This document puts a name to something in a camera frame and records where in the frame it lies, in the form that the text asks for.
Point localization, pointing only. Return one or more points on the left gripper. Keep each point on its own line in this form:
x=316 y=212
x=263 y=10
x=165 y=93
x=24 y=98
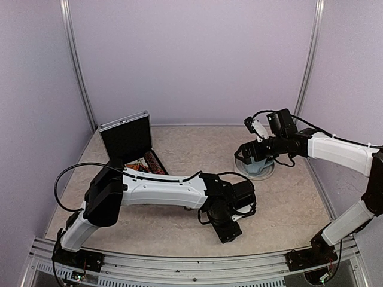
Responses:
x=227 y=235

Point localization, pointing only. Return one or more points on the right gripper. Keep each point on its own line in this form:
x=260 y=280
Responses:
x=246 y=146

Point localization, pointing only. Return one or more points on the aluminium poker case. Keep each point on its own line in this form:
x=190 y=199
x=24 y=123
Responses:
x=128 y=138

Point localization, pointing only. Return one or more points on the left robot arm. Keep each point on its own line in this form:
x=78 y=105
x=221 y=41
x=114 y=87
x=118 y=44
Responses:
x=116 y=185

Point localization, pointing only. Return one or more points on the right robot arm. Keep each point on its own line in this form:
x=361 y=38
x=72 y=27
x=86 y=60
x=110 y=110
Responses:
x=356 y=166

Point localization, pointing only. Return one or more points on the chip row right in case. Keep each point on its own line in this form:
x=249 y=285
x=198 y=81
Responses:
x=154 y=163

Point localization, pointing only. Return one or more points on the red card deck in case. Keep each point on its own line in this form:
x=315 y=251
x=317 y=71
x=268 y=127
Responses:
x=139 y=165

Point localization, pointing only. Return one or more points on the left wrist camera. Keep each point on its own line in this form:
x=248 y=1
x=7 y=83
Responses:
x=242 y=212

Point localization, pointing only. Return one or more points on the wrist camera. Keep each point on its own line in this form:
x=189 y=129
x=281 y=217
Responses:
x=254 y=126
x=242 y=212

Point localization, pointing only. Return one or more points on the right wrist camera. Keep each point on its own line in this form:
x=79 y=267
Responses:
x=254 y=126

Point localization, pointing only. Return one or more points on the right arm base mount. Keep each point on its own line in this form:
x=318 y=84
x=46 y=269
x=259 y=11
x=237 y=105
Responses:
x=308 y=258

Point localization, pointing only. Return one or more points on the right aluminium corner post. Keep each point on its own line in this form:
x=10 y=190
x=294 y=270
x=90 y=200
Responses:
x=310 y=59

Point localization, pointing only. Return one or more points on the aluminium corner post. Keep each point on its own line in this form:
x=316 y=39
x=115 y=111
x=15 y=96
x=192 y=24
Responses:
x=310 y=59
x=70 y=35

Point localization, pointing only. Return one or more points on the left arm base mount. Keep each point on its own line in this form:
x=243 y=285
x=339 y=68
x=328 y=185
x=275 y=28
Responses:
x=82 y=259

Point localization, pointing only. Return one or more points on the left aluminium corner post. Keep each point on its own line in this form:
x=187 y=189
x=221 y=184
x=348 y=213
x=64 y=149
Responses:
x=70 y=35

